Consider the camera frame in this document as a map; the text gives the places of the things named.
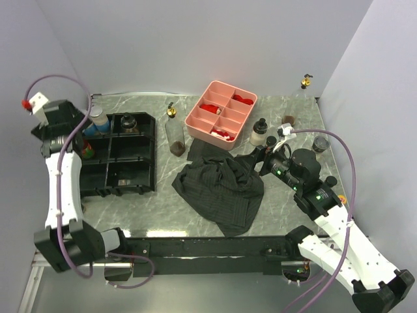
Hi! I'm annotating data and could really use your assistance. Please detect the red label sauce bottle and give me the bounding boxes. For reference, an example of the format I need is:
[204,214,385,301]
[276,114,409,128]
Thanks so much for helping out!
[338,194,347,205]

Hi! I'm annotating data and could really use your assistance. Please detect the black cap white powder bottle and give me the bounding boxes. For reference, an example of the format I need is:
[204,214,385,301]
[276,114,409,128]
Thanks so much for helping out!
[250,118,268,146]

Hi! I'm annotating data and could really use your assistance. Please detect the small black cap spice jar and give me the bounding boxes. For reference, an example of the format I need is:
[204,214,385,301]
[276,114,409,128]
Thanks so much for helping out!
[266,136,277,147]

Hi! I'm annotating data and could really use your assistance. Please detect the tall gold spout sauce bottle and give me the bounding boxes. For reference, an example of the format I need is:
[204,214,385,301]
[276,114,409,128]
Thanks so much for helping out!
[281,74,313,127]

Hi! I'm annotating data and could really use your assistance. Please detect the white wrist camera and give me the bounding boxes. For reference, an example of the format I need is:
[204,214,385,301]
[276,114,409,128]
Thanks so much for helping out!
[272,123,296,153]
[22,92,49,125]

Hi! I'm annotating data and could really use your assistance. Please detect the blue label spice jar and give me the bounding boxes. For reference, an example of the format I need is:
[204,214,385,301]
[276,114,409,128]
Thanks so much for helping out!
[89,106,111,134]
[83,127,96,136]

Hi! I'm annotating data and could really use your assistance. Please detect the black divided organizer tray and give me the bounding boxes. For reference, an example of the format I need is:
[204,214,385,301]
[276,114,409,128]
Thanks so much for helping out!
[80,112,156,197]

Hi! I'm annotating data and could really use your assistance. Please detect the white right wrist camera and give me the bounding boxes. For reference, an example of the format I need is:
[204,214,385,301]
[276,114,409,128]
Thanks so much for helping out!
[272,123,296,153]

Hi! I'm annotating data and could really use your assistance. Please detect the tall gold spout oil bottle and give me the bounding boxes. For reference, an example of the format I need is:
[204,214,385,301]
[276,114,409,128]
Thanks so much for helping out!
[165,102,186,157]

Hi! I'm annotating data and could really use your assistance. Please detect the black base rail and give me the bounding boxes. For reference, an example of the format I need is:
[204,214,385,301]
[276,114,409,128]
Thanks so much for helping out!
[109,235,304,277]

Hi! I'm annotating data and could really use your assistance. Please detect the black cap jar right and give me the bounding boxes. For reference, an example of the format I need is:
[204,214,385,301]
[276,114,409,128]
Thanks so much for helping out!
[324,175,338,188]

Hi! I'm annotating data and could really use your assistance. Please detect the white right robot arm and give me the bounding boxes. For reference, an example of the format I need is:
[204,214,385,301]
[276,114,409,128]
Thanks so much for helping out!
[249,146,415,312]

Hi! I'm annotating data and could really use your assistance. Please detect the dark lid beige powder jar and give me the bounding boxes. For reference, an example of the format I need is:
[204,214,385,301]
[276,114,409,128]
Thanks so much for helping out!
[312,136,330,154]

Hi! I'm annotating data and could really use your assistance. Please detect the red yellow cap sauce bottle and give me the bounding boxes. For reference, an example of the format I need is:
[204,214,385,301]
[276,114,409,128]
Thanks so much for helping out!
[81,140,95,160]

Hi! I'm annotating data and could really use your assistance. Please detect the red item back compartment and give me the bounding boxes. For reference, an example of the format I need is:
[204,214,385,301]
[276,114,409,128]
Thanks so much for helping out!
[232,94,254,106]

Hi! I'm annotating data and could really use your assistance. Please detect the pink divided storage box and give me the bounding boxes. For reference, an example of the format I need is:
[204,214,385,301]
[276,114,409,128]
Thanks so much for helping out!
[185,80,257,151]

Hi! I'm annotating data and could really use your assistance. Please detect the dark striped cloth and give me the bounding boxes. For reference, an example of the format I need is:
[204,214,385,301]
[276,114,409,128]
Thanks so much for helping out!
[172,139,265,237]

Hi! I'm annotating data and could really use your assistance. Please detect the red white item front compartment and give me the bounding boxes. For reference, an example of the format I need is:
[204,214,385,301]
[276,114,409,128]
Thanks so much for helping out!
[210,129,235,142]

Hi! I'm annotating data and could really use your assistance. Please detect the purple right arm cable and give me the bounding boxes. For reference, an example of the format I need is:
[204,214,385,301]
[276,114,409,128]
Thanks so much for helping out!
[283,128,356,313]

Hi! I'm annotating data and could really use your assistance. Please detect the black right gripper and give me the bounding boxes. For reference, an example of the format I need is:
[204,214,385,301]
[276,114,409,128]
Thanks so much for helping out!
[234,140,302,191]

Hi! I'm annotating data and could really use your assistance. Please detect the black cap brown powder bottle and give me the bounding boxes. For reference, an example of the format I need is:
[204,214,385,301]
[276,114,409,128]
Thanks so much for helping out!
[121,113,139,134]

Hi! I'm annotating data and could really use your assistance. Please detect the red item middle compartment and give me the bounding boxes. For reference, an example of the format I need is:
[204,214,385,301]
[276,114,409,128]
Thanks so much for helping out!
[200,104,222,115]

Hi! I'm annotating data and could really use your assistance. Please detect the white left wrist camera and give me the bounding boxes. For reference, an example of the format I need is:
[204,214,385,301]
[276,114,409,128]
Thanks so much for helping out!
[22,92,49,125]

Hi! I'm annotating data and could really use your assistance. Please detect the aluminium frame rail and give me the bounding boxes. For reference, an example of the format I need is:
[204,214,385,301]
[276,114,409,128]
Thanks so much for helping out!
[18,250,132,313]

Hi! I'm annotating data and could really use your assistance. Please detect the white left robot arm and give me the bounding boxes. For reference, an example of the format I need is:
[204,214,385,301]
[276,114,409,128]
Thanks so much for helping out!
[29,95,130,273]

